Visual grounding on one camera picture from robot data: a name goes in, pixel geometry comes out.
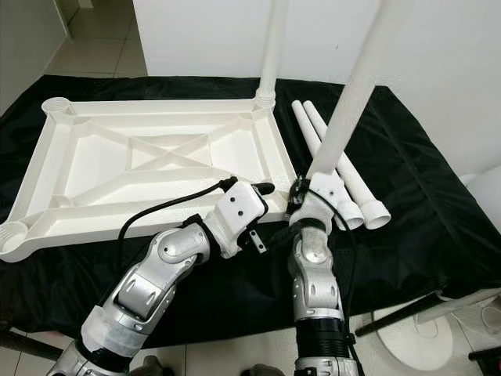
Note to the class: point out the black fabric table cover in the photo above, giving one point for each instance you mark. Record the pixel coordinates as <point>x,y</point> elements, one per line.
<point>438,157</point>

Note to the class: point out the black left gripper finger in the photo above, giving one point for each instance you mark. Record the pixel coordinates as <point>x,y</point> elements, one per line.
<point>284,235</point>
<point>264,188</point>

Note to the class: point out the black metal table leg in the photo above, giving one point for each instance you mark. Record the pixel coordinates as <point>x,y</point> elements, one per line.
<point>399,313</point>
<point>39,346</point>

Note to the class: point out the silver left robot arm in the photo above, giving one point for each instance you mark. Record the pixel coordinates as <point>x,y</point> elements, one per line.
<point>149,290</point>

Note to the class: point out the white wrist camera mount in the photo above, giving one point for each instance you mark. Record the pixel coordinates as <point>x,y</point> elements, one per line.
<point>239,207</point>
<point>325,188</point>

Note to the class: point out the white standing fan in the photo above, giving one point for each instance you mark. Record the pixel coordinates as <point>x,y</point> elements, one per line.
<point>415,345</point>

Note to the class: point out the grey robot left leg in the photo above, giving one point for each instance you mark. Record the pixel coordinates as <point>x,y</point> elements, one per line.
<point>164,368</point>

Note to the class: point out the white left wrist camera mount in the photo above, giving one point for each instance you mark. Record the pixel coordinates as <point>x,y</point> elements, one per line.
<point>239,207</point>

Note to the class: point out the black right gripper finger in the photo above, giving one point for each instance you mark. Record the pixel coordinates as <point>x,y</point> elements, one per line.
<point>294,193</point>

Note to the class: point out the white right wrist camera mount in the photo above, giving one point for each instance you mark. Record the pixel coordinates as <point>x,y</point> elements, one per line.
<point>325,188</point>

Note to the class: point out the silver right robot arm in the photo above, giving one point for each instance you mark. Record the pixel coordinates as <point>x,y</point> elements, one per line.
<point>313,266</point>

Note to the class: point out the white plastic children table top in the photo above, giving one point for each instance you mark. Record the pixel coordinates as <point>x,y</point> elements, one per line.
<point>102,157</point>

